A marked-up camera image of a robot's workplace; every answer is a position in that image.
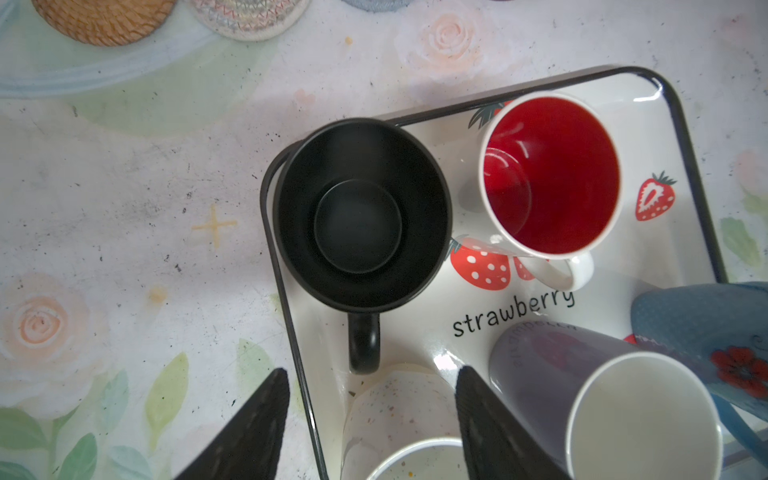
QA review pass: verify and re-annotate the white strawberry print tray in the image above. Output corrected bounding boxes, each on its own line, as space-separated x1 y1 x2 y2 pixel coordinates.
270 67 727 479

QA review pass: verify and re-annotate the red interior white mug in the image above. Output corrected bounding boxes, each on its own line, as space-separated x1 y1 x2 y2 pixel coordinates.
451 91 622 291

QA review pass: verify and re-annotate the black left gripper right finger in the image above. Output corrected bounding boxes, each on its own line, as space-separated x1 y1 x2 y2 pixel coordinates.
455 366 568 480

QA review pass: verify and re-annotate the grey-blue braided rope coaster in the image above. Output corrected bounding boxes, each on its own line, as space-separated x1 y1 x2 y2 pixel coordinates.
343 0 412 13

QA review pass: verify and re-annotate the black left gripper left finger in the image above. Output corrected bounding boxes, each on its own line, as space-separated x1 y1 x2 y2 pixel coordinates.
178 368 290 479

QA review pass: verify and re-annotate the white mug purple handle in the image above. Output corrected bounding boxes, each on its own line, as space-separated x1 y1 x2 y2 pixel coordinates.
489 320 723 479

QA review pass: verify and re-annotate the black mug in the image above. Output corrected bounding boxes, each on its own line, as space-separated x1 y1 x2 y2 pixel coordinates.
273 118 453 375

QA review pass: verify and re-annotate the round woven rattan coaster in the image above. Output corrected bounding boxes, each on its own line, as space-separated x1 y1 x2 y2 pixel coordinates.
32 0 176 47

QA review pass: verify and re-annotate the white mug blue handle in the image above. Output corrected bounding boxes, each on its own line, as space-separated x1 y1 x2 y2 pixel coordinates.
630 281 767 465

